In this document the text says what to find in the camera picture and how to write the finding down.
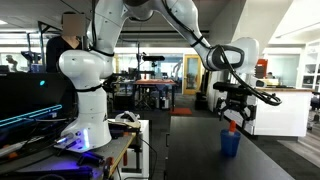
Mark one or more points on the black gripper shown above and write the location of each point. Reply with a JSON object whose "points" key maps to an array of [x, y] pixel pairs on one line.
{"points": [[236, 100]]}

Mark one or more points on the orange capped marker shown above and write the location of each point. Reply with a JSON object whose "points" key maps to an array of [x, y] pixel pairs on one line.
{"points": [[232, 128]]}

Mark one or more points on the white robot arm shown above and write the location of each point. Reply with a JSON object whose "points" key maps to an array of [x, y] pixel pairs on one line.
{"points": [[86, 69]]}

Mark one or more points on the blue plastic cup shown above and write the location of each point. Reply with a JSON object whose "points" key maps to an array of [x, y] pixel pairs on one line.
{"points": [[229, 143]]}

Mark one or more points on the white drawer cabinet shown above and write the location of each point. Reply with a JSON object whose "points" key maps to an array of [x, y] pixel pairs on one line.
{"points": [[289, 118]]}

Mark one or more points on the yellow framed door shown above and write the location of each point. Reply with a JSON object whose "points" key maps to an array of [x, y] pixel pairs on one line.
{"points": [[191, 74]]}

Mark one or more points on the red floor mat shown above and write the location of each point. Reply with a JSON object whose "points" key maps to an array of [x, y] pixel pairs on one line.
{"points": [[180, 111]]}

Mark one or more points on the red topped workbench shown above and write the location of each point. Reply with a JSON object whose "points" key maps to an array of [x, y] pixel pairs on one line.
{"points": [[150, 94]]}

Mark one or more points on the white headset device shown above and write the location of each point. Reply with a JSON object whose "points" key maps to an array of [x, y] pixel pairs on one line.
{"points": [[127, 116]]}

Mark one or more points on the person in black shirt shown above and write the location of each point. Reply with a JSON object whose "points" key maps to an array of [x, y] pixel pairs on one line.
{"points": [[73, 26]]}

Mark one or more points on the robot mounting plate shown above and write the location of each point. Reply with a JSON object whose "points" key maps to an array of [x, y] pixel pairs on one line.
{"points": [[97, 164]]}

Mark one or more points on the black computer monitor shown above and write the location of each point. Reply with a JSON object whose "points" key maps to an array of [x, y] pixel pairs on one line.
{"points": [[24, 95]]}

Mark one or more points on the white pedestal stand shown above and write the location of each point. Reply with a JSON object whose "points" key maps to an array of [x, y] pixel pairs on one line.
{"points": [[138, 162]]}

